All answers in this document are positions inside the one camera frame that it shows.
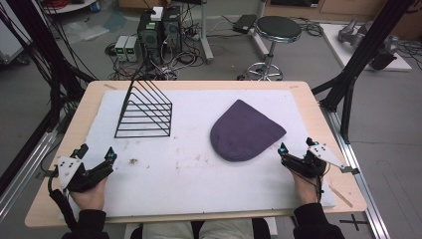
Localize black sleeved gripper cable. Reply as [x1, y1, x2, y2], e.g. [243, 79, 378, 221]
[47, 172, 80, 232]

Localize black wire rack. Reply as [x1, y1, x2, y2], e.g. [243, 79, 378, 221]
[113, 77, 174, 139]

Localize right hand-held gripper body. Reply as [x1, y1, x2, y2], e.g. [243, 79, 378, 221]
[280, 143, 361, 179]

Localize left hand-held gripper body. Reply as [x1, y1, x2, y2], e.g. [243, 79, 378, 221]
[49, 155, 115, 194]

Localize grey bench power supply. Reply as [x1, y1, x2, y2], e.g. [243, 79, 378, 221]
[124, 35, 139, 63]
[113, 35, 129, 63]

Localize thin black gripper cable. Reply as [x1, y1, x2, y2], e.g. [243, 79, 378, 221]
[316, 173, 332, 204]

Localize white box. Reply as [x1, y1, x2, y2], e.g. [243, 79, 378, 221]
[149, 6, 165, 22]

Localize tangle of floor cables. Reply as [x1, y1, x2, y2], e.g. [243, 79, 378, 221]
[105, 19, 207, 82]

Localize purple knit beanie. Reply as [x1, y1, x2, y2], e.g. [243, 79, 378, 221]
[209, 99, 288, 163]

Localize black computer tower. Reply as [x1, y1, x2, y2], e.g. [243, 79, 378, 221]
[136, 10, 164, 66]
[161, 7, 184, 57]

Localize grey robot part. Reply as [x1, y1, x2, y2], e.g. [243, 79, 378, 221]
[337, 17, 400, 72]

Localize black metal frame stand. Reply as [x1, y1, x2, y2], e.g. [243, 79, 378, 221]
[0, 0, 98, 197]
[311, 0, 417, 144]

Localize thin wooden stick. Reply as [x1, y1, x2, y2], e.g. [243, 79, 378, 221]
[327, 184, 354, 209]

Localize person's right hand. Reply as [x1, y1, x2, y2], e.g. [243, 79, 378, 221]
[291, 168, 324, 205]

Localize person's left hand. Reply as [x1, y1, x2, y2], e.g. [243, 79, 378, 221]
[69, 176, 109, 212]

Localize clear plastic sheet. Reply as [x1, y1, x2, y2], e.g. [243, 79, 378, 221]
[62, 19, 111, 43]

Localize white floor board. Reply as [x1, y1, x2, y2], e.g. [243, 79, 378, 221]
[318, 22, 413, 73]

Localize person's legs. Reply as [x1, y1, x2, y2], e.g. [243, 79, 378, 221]
[141, 217, 256, 239]

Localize aluminium rail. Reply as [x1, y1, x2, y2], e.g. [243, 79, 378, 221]
[318, 100, 392, 239]
[0, 129, 60, 221]

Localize white desk leg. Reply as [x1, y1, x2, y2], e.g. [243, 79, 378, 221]
[198, 0, 215, 65]

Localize black round stool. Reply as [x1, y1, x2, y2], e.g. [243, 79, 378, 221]
[244, 15, 304, 82]

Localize black cable bundle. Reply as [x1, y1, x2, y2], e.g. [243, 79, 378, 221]
[290, 16, 325, 38]

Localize white felt mat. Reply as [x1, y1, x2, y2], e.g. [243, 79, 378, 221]
[59, 89, 336, 221]

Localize black flat box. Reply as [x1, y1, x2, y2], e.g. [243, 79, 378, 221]
[232, 13, 259, 35]

